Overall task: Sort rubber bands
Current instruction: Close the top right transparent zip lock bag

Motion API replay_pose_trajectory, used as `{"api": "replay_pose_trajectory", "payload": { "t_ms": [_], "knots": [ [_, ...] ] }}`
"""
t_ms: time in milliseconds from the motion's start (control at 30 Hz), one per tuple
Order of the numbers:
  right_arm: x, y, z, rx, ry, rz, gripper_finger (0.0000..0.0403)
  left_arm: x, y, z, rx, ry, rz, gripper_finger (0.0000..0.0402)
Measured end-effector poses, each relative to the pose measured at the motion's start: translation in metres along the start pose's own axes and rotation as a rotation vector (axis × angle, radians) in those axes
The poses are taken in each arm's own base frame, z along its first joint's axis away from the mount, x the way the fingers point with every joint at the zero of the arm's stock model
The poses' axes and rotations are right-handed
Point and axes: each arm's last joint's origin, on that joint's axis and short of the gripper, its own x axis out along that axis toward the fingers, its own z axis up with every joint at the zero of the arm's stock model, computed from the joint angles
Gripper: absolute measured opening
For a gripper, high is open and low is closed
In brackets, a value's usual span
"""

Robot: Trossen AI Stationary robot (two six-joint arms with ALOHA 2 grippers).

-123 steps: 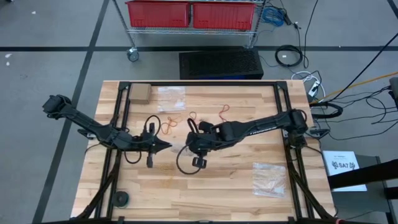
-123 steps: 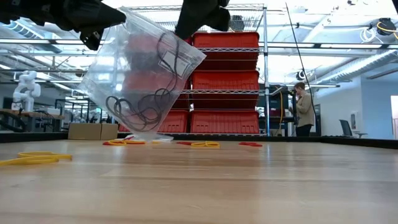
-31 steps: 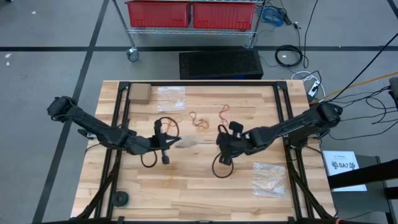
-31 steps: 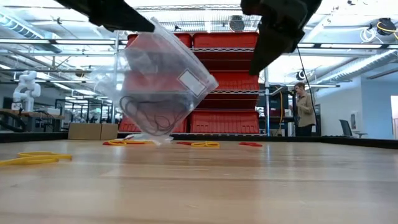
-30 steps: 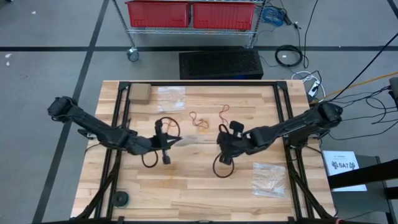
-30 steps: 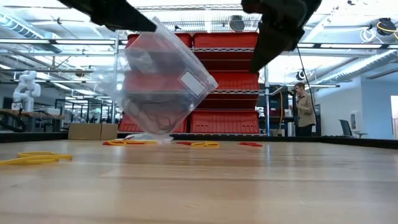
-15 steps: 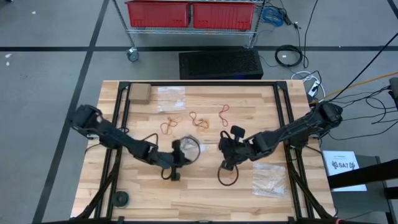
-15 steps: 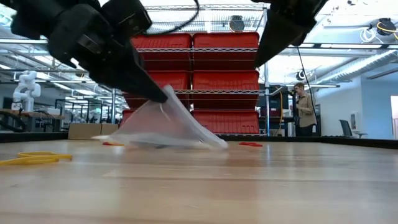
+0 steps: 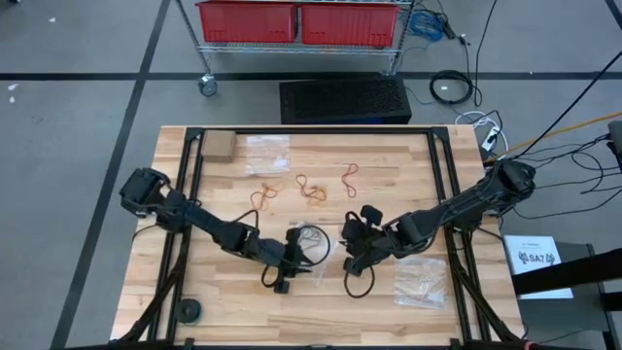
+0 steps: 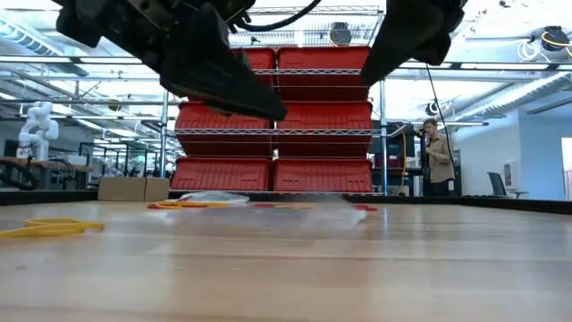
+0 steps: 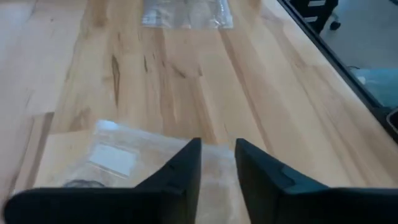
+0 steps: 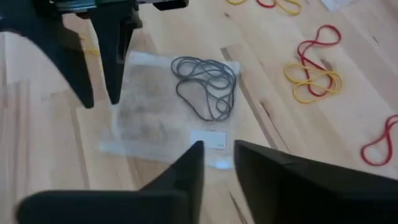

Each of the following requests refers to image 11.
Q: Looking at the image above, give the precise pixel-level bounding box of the clear plastic zip bag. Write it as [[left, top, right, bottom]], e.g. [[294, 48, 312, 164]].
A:
[[62, 119, 249, 224], [141, 0, 234, 30]]

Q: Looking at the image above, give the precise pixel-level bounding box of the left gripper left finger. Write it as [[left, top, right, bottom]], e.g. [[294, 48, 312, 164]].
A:
[[2, 138, 203, 224]]

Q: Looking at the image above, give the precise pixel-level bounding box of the black office chair base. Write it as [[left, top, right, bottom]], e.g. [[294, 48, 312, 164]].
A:
[[289, 0, 342, 34]]

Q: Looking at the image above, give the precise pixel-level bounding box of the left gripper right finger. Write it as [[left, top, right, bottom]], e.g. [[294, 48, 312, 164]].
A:
[[234, 138, 398, 224]]

